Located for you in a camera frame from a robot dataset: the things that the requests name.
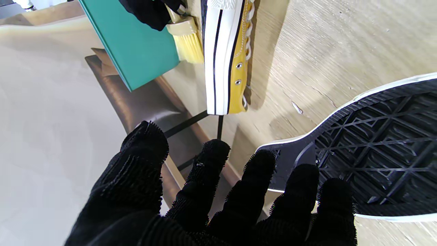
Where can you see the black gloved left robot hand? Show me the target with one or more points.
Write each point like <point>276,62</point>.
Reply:
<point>136,191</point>

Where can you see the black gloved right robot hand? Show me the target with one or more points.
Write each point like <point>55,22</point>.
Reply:
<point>150,10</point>

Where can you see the wooden hand brush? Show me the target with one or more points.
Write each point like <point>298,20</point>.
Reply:
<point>191,44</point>

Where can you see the yellow canvas sneaker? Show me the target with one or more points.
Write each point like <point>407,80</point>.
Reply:
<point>375,147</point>
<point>222,51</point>

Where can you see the green plastic basin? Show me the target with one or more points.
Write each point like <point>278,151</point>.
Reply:
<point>136,41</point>

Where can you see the small wooden black-legged table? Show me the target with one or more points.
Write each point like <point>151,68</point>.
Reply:
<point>186,124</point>

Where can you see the white paper scrap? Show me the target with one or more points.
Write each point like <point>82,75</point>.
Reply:
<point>297,107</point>

